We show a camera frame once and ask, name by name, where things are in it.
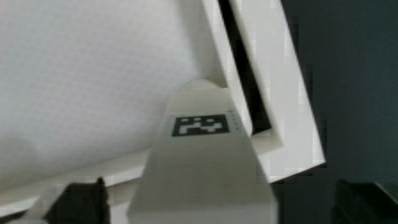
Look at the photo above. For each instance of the white desk tabletop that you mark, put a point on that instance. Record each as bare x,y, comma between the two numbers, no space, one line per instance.
99,55

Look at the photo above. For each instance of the white desk leg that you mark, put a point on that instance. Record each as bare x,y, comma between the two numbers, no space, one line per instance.
204,185

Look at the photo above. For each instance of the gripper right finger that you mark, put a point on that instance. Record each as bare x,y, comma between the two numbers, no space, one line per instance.
365,203

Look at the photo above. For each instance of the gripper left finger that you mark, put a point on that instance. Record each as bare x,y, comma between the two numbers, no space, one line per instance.
81,206

